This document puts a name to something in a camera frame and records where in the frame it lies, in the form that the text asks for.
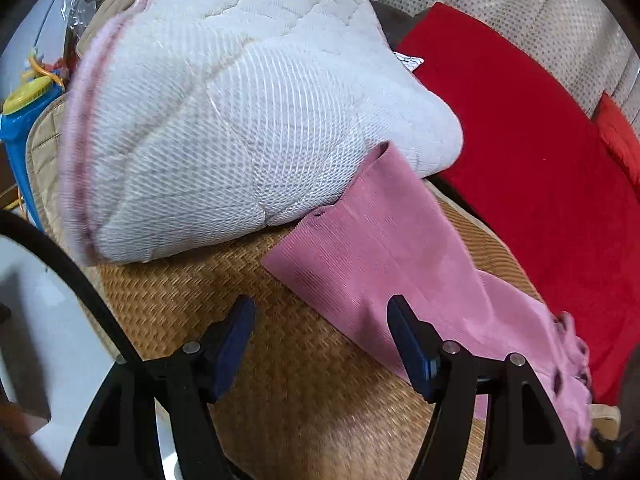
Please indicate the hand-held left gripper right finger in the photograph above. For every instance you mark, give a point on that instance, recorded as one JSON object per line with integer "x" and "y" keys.
{"x": 411, "y": 347}

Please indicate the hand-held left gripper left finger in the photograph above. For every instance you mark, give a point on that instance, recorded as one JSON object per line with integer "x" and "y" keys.
{"x": 234, "y": 342}

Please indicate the pink ribbed garment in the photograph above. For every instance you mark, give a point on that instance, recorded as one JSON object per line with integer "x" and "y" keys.
{"x": 390, "y": 260}

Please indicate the woven bamboo mat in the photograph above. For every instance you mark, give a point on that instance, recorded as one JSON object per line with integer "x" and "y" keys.
{"x": 280, "y": 360}

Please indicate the red blanket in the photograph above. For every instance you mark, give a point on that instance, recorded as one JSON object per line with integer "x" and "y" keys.
{"x": 530, "y": 175}

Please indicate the white quilted blanket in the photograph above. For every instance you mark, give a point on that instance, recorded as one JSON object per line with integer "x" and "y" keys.
{"x": 225, "y": 120}

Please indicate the tan quilted pad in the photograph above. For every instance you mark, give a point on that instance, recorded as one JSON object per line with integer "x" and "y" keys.
{"x": 47, "y": 135}

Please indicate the orange-red cushion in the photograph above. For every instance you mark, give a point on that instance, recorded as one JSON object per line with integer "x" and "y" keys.
{"x": 620, "y": 135}

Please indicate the blue and yellow toy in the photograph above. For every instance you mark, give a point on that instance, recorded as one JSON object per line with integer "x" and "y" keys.
{"x": 25, "y": 120}

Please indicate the beige dotted sofa cover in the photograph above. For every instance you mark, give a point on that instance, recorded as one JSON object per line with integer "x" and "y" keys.
{"x": 505, "y": 20}

